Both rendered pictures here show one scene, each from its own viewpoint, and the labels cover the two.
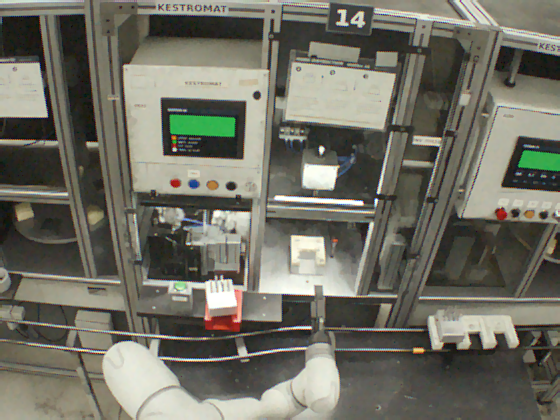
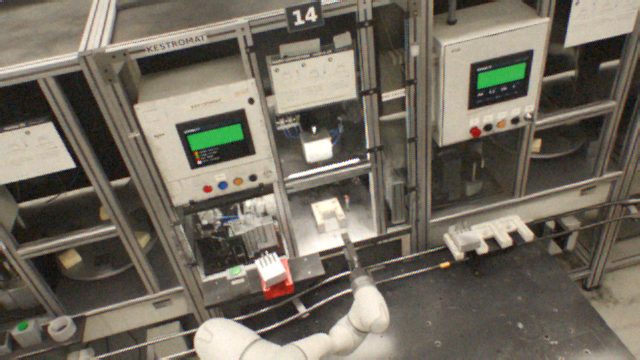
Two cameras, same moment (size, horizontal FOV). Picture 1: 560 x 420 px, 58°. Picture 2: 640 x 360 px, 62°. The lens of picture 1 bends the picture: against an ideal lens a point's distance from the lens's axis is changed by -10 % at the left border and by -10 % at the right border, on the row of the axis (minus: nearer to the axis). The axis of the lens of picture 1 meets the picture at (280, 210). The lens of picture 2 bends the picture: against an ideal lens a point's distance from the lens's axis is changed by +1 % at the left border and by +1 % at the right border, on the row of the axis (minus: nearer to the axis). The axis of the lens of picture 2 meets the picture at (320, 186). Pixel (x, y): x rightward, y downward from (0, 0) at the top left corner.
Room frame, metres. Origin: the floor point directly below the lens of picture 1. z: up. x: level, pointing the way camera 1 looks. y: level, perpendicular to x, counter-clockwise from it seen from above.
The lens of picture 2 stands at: (-0.25, 0.02, 2.67)
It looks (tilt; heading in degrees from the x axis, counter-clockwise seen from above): 39 degrees down; 356
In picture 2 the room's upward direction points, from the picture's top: 9 degrees counter-clockwise
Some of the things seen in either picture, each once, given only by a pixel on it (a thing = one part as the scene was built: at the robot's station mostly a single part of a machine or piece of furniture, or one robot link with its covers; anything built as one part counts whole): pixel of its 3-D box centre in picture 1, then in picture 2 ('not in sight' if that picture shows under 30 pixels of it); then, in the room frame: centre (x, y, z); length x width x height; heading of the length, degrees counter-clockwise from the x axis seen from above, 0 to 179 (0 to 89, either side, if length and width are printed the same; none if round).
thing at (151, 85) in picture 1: (199, 116); (210, 131); (1.52, 0.28, 1.60); 0.42 x 0.29 x 0.46; 94
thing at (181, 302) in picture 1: (181, 295); (238, 279); (1.31, 0.33, 0.97); 0.08 x 0.08 x 0.12; 4
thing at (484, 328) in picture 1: (471, 336); (487, 240); (1.34, -0.81, 0.84); 0.36 x 0.14 x 0.10; 94
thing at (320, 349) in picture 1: (320, 356); (363, 288); (0.99, -0.16, 1.12); 0.09 x 0.06 x 0.09; 94
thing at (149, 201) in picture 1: (195, 200); (227, 198); (1.38, 0.27, 1.37); 0.36 x 0.04 x 0.04; 94
